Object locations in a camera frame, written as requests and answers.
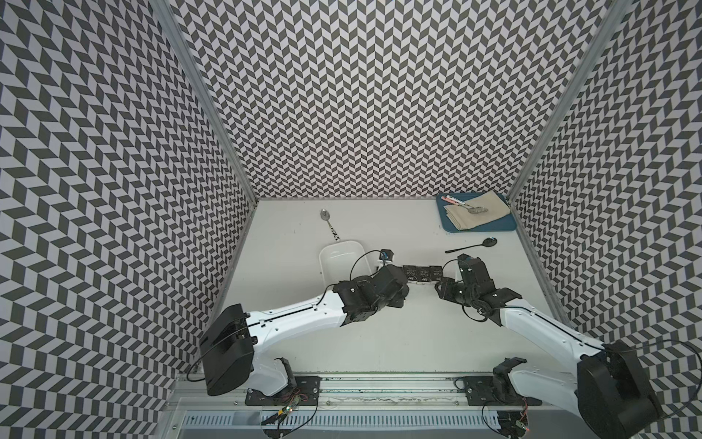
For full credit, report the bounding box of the silver spoon patterned handle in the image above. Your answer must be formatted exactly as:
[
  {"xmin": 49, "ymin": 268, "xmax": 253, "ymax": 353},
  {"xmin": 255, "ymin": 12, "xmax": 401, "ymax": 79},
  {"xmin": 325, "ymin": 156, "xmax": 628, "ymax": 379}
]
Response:
[{"xmin": 320, "ymin": 209, "xmax": 340, "ymax": 241}]

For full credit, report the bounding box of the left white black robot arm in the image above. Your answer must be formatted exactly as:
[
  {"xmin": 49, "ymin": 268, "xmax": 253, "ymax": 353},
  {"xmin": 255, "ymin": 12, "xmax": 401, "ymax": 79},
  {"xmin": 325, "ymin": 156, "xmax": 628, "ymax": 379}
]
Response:
[{"xmin": 199, "ymin": 264, "xmax": 409, "ymax": 396}]

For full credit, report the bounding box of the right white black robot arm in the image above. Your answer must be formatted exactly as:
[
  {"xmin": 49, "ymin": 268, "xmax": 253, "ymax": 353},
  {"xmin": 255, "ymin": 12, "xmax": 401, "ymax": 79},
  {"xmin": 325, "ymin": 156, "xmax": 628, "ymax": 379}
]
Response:
[{"xmin": 434, "ymin": 254, "xmax": 664, "ymax": 438}]

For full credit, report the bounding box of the teal tray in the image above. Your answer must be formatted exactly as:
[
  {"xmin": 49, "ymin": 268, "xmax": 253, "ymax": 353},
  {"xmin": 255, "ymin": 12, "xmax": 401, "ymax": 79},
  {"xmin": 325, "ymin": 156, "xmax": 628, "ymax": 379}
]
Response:
[{"xmin": 434, "ymin": 192, "xmax": 517, "ymax": 233}]

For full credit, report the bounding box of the beige folded cloth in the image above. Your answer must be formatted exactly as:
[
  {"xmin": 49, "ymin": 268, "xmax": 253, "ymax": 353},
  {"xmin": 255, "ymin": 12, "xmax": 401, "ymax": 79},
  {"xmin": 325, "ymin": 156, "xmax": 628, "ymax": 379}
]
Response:
[{"xmin": 444, "ymin": 191, "xmax": 510, "ymax": 230}]

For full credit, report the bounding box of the black spoon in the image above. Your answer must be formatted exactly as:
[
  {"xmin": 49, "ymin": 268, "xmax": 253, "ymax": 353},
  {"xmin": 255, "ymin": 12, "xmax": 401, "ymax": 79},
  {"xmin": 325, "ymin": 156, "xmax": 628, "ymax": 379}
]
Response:
[{"xmin": 444, "ymin": 237, "xmax": 498, "ymax": 254}]

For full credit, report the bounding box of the black pocket tissue pack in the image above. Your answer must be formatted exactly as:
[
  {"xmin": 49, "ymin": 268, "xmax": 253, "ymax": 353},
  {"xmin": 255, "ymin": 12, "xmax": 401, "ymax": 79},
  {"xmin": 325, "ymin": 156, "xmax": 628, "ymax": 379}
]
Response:
[
  {"xmin": 402, "ymin": 265, "xmax": 418, "ymax": 282},
  {"xmin": 429, "ymin": 265, "xmax": 444, "ymax": 282},
  {"xmin": 416, "ymin": 266, "xmax": 431, "ymax": 283}
]

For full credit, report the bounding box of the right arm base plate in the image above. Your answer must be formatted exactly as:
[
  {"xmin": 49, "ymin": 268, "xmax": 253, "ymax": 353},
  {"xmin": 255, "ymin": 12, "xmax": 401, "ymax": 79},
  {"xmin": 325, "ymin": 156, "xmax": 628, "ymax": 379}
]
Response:
[{"xmin": 453, "ymin": 375, "xmax": 543, "ymax": 407}]

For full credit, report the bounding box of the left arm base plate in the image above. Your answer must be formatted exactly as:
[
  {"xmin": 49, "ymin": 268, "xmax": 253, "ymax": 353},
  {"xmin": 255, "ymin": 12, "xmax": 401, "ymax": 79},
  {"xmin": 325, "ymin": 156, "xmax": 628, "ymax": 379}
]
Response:
[{"xmin": 245, "ymin": 376, "xmax": 322, "ymax": 407}]

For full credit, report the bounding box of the white plastic storage box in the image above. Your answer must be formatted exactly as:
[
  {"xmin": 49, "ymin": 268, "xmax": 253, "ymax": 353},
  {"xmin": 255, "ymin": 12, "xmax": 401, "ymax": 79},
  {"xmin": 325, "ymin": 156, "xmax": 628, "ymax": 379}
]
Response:
[{"xmin": 318, "ymin": 241, "xmax": 372, "ymax": 287}]

